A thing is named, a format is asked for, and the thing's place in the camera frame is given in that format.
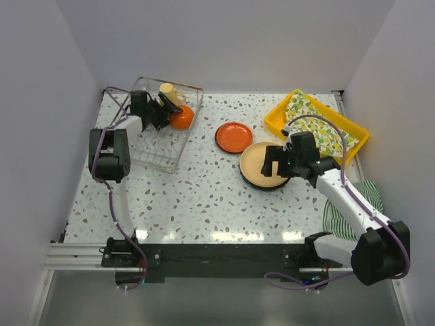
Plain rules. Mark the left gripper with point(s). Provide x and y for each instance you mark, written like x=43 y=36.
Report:
x=163 y=121

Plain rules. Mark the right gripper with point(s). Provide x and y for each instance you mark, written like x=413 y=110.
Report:
x=272 y=154

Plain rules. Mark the orange ceramic bowl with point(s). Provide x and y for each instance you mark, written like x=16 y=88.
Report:
x=183 y=119

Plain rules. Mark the yellow plate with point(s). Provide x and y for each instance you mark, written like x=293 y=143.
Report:
x=251 y=163

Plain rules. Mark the dark brown beige plate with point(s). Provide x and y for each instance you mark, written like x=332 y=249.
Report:
x=258 y=181

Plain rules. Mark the orange plate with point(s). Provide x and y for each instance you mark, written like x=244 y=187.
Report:
x=234 y=136

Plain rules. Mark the teal embossed plate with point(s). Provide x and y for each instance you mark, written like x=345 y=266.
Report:
x=262 y=188

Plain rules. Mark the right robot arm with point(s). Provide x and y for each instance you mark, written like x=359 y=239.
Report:
x=383 y=248

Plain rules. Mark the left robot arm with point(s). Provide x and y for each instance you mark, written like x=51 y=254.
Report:
x=109 y=157

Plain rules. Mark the yellow ceramic mug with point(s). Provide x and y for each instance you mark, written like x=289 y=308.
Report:
x=176 y=96

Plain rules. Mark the yellow plastic tray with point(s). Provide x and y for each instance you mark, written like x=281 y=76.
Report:
x=355 y=135

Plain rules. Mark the lemon print cloth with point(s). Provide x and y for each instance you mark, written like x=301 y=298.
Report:
x=326 y=137

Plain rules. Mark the green striped cloth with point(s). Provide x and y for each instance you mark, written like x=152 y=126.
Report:
x=333 y=221

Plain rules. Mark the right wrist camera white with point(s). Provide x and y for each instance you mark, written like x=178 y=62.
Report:
x=287 y=131

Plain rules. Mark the chrome wire dish rack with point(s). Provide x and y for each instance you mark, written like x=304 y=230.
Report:
x=159 y=149

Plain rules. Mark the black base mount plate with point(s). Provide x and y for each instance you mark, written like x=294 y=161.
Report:
x=213 y=261

